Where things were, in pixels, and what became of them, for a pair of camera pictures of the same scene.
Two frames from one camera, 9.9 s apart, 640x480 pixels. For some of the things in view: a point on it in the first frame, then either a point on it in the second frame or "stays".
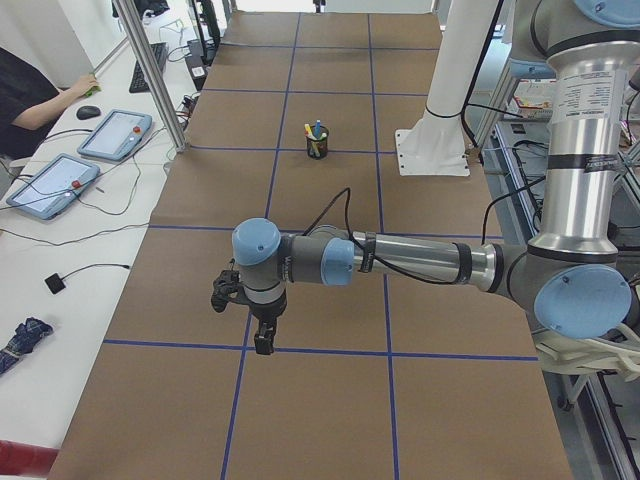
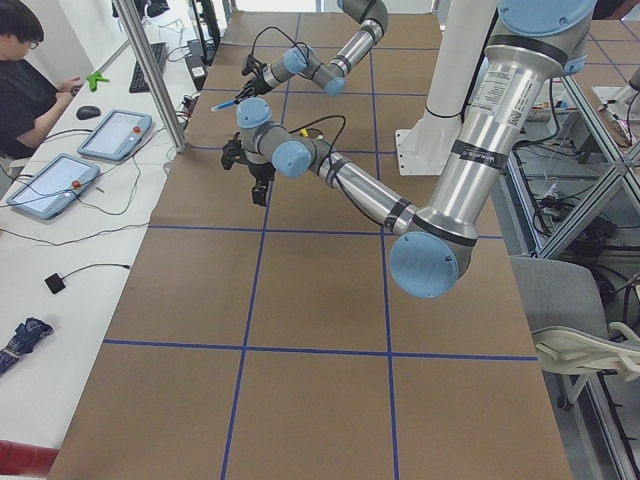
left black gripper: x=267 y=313 to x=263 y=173
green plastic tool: x=90 y=92 to x=96 y=76
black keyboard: x=138 y=83 stays
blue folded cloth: x=24 y=337 stays
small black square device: x=55 y=283 stays
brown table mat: x=294 y=119 stays
